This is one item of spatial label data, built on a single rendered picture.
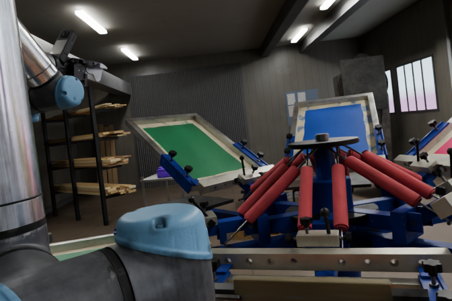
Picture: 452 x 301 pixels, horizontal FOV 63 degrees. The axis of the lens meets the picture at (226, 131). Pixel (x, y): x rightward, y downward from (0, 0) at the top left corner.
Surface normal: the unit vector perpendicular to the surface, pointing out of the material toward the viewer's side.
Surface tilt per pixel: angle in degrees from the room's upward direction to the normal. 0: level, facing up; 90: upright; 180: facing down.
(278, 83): 90
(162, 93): 90
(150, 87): 90
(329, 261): 90
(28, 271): 0
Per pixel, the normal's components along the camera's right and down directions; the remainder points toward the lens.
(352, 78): -0.11, 0.03
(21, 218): 0.85, -0.09
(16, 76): 0.99, -0.12
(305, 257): -0.33, 0.05
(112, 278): 0.39, -0.71
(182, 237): 0.54, -0.10
